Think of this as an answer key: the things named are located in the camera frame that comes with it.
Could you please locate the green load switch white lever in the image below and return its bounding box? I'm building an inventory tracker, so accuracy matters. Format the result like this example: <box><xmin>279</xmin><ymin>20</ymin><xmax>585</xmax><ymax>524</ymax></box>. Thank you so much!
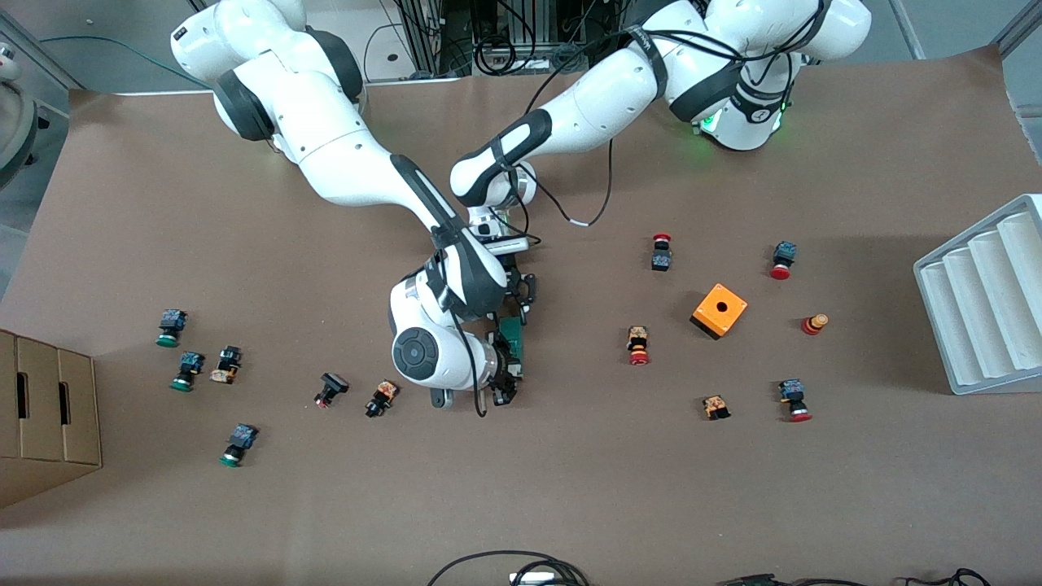
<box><xmin>498</xmin><ymin>316</ymin><xmax>526</xmax><ymax>379</ymax></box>

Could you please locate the black pushbutton pink tip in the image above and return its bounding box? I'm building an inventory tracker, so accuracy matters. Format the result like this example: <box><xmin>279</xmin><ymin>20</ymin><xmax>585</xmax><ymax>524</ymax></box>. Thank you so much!
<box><xmin>313</xmin><ymin>372</ymin><xmax>351</xmax><ymax>409</ymax></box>

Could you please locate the aluminium equipment rack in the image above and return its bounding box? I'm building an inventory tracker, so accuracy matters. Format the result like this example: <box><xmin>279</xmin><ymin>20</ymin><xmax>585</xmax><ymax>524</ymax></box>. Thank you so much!
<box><xmin>396</xmin><ymin>0</ymin><xmax>652</xmax><ymax>78</ymax></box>

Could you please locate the red mushroom button blue block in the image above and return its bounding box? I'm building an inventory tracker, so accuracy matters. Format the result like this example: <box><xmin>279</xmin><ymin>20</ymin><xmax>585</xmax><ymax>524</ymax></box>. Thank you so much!
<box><xmin>768</xmin><ymin>240</ymin><xmax>798</xmax><ymax>281</ymax></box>
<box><xmin>777</xmin><ymin>378</ymin><xmax>813</xmax><ymax>423</ymax></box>

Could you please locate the white back table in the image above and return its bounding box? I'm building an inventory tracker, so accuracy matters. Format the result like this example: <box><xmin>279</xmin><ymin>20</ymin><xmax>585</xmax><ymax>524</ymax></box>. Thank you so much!
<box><xmin>77</xmin><ymin>0</ymin><xmax>466</xmax><ymax>97</ymax></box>

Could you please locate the green mushroom push button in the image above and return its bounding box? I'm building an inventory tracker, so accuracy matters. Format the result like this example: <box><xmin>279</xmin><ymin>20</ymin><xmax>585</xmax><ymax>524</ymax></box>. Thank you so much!
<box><xmin>169</xmin><ymin>351</ymin><xmax>206</xmax><ymax>393</ymax></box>
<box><xmin>155</xmin><ymin>308</ymin><xmax>189</xmax><ymax>349</ymax></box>
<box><xmin>218</xmin><ymin>423</ymin><xmax>260</xmax><ymax>469</ymax></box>

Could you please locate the white ribbed plastic tray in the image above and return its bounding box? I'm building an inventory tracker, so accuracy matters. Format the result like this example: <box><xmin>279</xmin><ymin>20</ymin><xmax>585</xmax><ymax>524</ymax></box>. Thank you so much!
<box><xmin>913</xmin><ymin>193</ymin><xmax>1042</xmax><ymax>396</ymax></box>

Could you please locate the brown cardboard box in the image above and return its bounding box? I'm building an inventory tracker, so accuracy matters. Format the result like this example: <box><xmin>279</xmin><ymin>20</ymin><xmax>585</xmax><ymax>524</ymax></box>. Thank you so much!
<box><xmin>0</xmin><ymin>328</ymin><xmax>103</xmax><ymax>510</ymax></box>

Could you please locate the grey aluminium profile bar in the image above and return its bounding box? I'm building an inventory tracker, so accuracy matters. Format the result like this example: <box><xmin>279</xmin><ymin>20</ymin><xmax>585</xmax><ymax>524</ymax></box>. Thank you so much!
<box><xmin>887</xmin><ymin>0</ymin><xmax>926</xmax><ymax>60</ymax></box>

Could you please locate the grey round stand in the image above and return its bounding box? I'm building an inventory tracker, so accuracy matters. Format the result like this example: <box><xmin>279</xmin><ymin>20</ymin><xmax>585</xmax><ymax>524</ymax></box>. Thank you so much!
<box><xmin>0</xmin><ymin>42</ymin><xmax>40</xmax><ymax>190</ymax></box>

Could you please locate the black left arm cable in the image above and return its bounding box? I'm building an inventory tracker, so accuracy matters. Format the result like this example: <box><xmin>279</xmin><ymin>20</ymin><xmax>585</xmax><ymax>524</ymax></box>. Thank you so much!
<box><xmin>525</xmin><ymin>134</ymin><xmax>617</xmax><ymax>229</ymax></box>

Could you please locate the black selector switch orange block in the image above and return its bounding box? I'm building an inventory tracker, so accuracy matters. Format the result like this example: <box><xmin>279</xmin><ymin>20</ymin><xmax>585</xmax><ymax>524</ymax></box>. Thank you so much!
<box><xmin>364</xmin><ymin>378</ymin><xmax>401</xmax><ymax>419</ymax></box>

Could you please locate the orange push button enclosure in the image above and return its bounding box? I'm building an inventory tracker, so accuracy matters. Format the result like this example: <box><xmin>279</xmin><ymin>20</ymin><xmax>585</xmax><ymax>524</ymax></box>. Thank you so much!
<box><xmin>690</xmin><ymin>282</ymin><xmax>749</xmax><ymax>341</ymax></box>

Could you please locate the black cable loop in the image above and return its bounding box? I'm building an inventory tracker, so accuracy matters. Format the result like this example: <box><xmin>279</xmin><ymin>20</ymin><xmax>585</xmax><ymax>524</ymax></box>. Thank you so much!
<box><xmin>427</xmin><ymin>550</ymin><xmax>590</xmax><ymax>586</ymax></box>

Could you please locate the beige black switch block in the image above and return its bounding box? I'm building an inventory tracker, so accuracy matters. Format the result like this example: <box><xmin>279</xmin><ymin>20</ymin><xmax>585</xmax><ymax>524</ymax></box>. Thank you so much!
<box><xmin>208</xmin><ymin>345</ymin><xmax>243</xmax><ymax>385</ymax></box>

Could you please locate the black cable with connector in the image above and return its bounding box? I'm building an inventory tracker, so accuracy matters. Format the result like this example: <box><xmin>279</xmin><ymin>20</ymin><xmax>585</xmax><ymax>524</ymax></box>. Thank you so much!
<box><xmin>716</xmin><ymin>573</ymin><xmax>868</xmax><ymax>586</ymax></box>

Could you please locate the thin black cable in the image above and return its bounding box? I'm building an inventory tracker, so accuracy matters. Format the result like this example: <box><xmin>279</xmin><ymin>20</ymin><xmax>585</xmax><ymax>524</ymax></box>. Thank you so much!
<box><xmin>895</xmin><ymin>568</ymin><xmax>992</xmax><ymax>586</ymax></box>

